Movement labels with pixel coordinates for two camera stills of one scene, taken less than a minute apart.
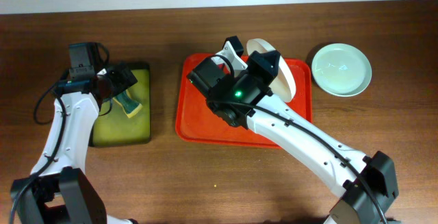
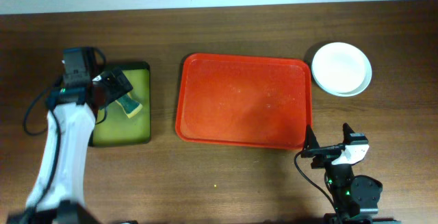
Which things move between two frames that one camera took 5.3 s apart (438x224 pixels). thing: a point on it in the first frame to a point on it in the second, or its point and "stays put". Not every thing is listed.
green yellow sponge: [130, 105] stays put
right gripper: [259, 68] to [324, 155]
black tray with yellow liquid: [113, 128] stays put
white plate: [284, 85] to [341, 69]
